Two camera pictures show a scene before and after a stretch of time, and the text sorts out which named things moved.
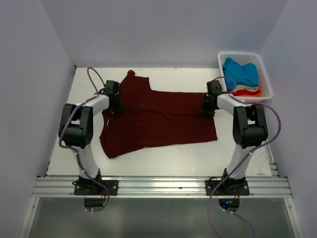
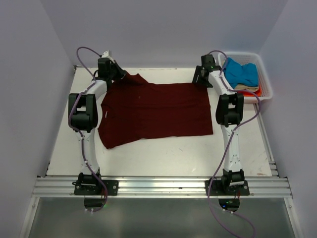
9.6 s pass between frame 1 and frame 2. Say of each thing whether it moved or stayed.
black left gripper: moved
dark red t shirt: moved
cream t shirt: stayed
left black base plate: stayed
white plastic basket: stayed
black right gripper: moved
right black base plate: stayed
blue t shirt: stayed
